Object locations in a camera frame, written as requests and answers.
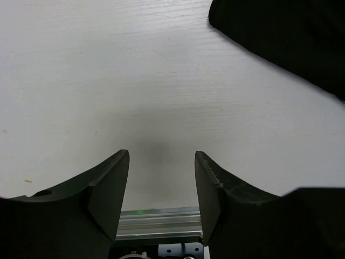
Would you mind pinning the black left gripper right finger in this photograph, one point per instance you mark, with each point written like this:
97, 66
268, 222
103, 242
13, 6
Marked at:
240, 220

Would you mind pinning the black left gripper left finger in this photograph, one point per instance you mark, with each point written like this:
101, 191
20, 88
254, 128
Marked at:
77, 218

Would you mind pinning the black pleated skirt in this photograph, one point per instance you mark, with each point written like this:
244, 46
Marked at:
303, 37

